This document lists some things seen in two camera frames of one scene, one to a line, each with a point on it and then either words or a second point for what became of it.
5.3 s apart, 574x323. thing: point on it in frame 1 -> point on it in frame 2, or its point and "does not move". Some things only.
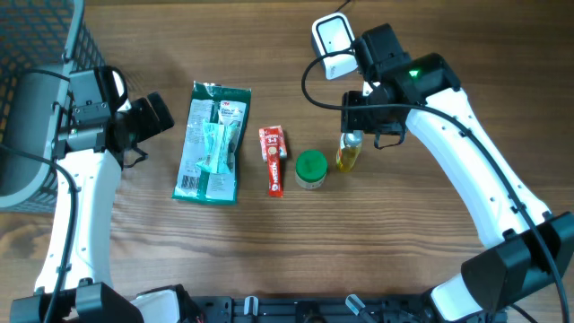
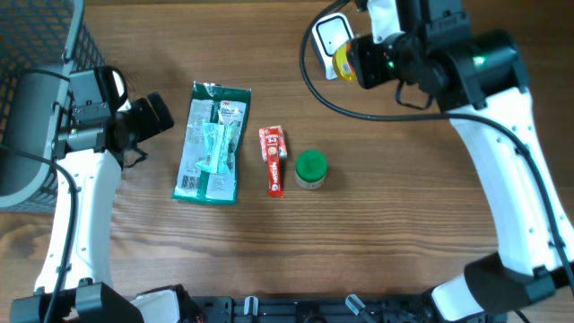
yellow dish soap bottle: (350, 145) -> (343, 62)
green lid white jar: (310, 169) does not move
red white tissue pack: (282, 148) does not move
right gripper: (352, 120) -> (365, 62)
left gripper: (150, 125) does not move
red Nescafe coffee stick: (274, 171) does not move
